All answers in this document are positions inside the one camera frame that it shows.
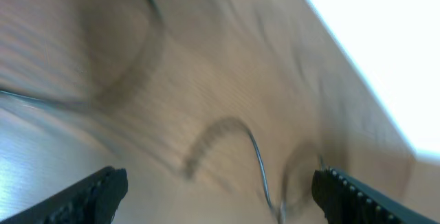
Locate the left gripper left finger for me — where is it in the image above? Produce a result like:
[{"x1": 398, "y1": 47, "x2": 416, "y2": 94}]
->
[{"x1": 1, "y1": 166, "x2": 128, "y2": 224}]

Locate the short black usb cable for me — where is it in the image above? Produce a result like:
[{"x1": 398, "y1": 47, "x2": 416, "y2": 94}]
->
[{"x1": 0, "y1": 0, "x2": 166, "y2": 111}]

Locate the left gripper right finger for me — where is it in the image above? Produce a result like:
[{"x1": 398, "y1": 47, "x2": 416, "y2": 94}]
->
[{"x1": 311, "y1": 168, "x2": 437, "y2": 224}]

